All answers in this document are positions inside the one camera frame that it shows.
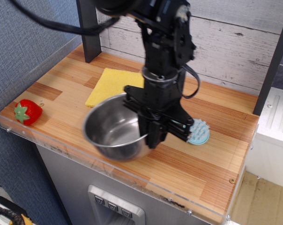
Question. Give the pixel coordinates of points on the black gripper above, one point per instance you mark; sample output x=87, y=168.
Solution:
x=158, y=103

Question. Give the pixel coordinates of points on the stainless steel bowl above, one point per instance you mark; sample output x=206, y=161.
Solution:
x=114, y=130

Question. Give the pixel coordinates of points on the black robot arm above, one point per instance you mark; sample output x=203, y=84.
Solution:
x=165, y=29

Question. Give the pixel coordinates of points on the light blue scrub brush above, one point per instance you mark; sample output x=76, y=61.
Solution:
x=198, y=131

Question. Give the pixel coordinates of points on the yellow folded cloth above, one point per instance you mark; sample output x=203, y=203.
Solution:
x=111, y=83

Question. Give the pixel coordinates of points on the grey dispenser button panel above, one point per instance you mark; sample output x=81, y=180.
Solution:
x=110, y=209

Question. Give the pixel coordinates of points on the silver toy fridge cabinet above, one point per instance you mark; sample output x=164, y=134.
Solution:
x=72, y=180

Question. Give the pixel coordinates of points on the white toy sink counter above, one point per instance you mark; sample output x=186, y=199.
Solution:
x=265, y=157

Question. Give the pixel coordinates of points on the red toy strawberry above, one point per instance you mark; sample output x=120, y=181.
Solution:
x=27, y=112

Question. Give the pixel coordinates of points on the yellow object bottom corner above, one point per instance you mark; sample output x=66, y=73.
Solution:
x=23, y=220

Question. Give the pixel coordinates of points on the black left frame post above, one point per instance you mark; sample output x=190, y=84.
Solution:
x=88, y=18

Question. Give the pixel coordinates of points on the black frame post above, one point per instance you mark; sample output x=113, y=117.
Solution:
x=270, y=76
x=88, y=18

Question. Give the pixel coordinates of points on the black right frame post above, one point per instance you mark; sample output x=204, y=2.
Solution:
x=270, y=76

